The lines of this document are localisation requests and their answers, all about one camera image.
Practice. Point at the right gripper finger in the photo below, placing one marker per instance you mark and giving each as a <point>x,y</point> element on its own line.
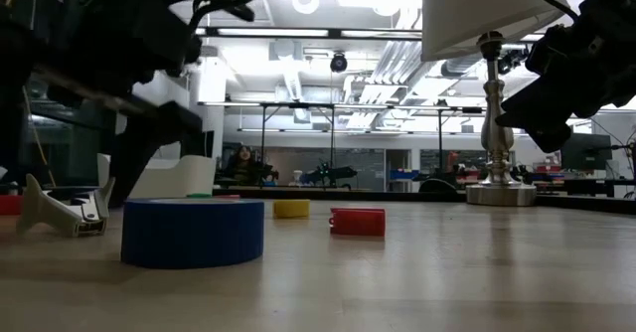
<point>554,130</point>
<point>526,108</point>

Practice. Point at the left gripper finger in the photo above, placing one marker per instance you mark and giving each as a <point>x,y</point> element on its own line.
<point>144,138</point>
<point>10,123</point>

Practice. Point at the silver staple remover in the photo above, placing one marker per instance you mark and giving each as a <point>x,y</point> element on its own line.
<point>45,213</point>

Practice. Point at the blue masking tape roll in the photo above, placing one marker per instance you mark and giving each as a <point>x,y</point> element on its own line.
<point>194,237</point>

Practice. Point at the background black robot arm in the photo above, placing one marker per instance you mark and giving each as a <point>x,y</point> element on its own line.
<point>328,174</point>

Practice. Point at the yellow mini stapler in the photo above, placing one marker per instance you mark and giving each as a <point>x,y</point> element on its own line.
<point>291,209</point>

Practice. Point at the black computer monitor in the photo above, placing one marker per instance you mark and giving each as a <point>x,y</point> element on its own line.
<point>586,150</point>

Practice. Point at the red storage boxes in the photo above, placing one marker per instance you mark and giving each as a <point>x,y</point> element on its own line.
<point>546,169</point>

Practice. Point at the white plastic bin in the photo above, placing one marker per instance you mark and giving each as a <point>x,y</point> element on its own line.
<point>174,178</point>

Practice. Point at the person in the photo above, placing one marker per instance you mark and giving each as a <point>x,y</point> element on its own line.
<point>243,165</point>

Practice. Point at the silver lamp white shade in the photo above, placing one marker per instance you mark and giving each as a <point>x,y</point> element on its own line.
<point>477,14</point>

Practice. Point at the black chair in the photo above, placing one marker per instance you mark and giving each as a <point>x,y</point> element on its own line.
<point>437,187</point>

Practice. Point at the blue storage bins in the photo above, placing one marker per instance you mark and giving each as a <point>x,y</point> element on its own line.
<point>403,174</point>

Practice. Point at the small white object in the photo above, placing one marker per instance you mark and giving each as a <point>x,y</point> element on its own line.
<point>297,175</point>

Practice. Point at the black dome camera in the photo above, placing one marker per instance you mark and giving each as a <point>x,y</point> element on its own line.
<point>339,63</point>

